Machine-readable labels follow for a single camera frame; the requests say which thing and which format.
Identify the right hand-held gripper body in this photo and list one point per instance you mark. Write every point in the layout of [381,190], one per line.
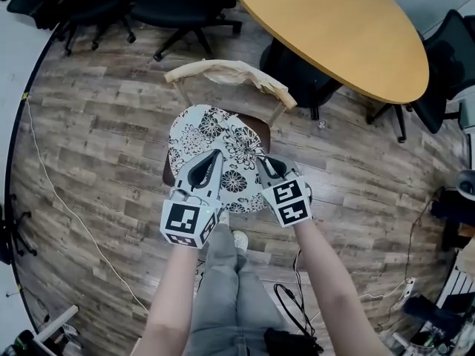
[291,202]

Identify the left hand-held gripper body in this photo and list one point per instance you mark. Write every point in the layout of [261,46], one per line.
[180,217]

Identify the wooden chair with dark seat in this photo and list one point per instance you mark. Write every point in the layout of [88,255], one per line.
[259,126]

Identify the black white floral cushion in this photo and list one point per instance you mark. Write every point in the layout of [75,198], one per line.
[208,132]

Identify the person's left forearm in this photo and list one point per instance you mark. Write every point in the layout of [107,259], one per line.
[168,302]

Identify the person's right forearm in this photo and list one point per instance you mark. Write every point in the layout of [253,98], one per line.
[330,287]

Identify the black office chair with tag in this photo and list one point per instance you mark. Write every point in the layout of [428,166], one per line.
[178,9]

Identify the person's white shoe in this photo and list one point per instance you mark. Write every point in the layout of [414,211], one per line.
[240,239]
[224,217]

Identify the small floor scrap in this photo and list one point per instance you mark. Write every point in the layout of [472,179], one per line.
[322,124]

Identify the person's legs in grey trousers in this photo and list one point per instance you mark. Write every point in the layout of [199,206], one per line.
[226,302]

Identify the beige wrapping paper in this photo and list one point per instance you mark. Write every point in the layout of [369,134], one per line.
[241,74]

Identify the black fabric bag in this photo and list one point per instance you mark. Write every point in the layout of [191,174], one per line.
[289,343]

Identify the white power strip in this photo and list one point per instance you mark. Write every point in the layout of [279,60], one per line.
[405,293]

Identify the black equipment box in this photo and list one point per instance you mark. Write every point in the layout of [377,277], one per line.
[454,210]

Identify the white plastic pipe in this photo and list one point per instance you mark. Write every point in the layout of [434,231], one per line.
[55,325]

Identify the black stand with legs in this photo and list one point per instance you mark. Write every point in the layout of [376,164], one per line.
[15,236]

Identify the grey round device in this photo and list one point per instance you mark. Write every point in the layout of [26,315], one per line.
[465,182]

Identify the yellow oval table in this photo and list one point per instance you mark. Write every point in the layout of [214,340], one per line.
[334,32]

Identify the black equipment pile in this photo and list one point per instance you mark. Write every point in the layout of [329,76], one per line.
[434,321]

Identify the white slatted rack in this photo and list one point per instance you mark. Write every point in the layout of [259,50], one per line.
[458,284]

